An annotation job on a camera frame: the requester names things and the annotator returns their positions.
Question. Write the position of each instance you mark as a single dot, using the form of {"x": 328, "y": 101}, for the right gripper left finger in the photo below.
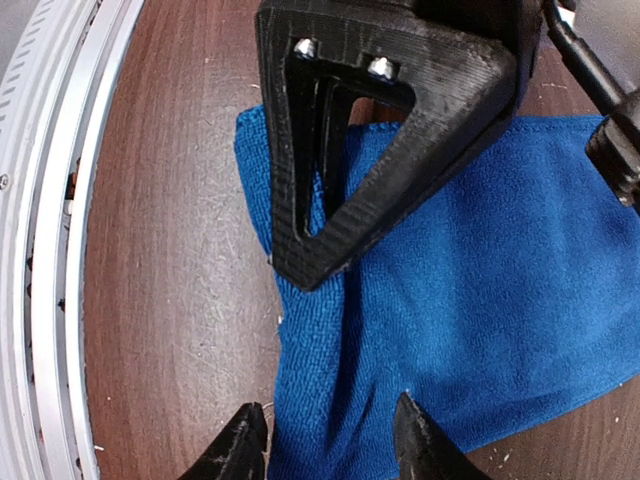
{"x": 237, "y": 452}

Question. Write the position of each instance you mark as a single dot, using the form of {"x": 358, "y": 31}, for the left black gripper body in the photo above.
{"x": 480, "y": 30}

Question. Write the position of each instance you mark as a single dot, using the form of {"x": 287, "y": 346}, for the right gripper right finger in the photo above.
{"x": 422, "y": 448}

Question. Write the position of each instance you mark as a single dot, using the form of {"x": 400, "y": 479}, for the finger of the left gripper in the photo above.
{"x": 370, "y": 108}

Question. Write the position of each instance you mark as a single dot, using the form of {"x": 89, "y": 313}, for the blue towel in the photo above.
{"x": 509, "y": 298}

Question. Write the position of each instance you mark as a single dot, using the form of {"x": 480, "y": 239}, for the front aluminium rail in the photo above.
{"x": 56, "y": 94}

